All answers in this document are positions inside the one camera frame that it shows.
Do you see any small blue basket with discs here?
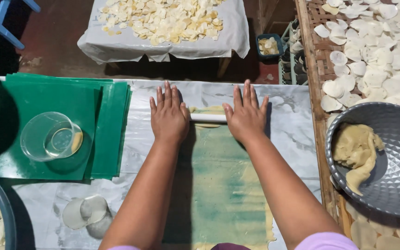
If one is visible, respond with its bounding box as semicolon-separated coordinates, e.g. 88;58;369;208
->
256;33;285;60

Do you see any table with white cloth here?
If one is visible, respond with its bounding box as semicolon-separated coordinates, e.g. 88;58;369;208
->
77;0;251;78

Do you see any pile of yellow cracker discs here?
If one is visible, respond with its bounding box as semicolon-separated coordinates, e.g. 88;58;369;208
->
98;0;226;46

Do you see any thin yellow dough sheet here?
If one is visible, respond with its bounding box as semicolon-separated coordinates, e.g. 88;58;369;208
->
188;106;277;250

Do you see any green crate with bottles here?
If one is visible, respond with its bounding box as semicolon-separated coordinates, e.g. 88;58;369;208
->
278;18;308;86

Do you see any spread of white dough discs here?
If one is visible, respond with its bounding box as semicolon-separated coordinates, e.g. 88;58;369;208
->
313;0;400;130

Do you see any person's left hand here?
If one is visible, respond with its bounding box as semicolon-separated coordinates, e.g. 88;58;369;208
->
150;81;191;143

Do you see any row of pale yellow discs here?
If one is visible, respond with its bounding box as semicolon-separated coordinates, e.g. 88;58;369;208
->
345;201;400;250

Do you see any stack of green plastic sheets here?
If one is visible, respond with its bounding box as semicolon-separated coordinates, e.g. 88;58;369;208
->
0;72;133;181

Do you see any grey plastic basin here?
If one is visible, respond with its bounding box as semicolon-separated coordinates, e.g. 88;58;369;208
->
325;101;400;218

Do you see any person's right hand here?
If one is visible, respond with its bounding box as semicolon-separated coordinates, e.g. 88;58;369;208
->
222;79;269;146

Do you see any person's lilac shirt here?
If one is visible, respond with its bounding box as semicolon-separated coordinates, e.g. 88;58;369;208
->
106;231;359;250

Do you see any woven bamboo tray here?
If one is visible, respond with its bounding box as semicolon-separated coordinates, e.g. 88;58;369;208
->
295;0;400;250

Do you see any clear round cutter cup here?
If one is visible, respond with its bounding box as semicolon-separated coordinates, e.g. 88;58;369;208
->
62;194;114;240

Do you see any green plastic sheet under dough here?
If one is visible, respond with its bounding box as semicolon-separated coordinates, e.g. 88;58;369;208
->
190;123;268;248

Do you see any yellow dough lump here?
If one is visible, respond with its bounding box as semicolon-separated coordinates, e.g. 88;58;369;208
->
331;123;385;196

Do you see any marble pattern table cover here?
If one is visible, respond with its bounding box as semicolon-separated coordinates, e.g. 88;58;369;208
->
0;76;323;250

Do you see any white rolling pin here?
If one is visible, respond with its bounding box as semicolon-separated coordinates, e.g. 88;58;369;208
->
188;113;228;123

